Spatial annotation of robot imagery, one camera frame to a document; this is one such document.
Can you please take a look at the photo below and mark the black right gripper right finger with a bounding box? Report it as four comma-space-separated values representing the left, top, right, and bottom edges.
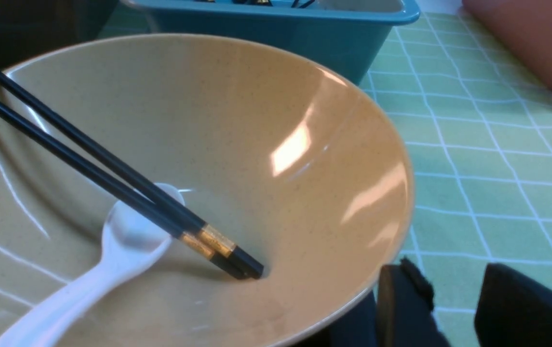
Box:
474, 263, 552, 347

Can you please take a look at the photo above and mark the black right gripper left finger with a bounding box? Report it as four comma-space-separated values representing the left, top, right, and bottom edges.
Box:
376, 258, 450, 347

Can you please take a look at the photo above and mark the tan noodle bowl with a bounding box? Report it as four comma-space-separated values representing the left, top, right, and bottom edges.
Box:
0, 34, 414, 347

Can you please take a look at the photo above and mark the black chopstick gold band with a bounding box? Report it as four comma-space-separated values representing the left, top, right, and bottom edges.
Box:
0, 80, 252, 280
0, 48, 265, 279

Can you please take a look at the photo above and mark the white ceramic soup spoon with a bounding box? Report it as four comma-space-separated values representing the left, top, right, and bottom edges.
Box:
0, 200, 174, 347

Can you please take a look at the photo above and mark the green checked tablecloth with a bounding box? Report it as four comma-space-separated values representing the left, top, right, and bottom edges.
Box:
361, 13, 552, 347

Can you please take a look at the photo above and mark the pink container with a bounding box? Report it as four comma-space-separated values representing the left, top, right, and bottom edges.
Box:
462, 0, 552, 90

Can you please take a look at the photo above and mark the teal plastic chopstick bin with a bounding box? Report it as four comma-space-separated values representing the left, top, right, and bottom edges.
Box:
123, 0, 421, 85

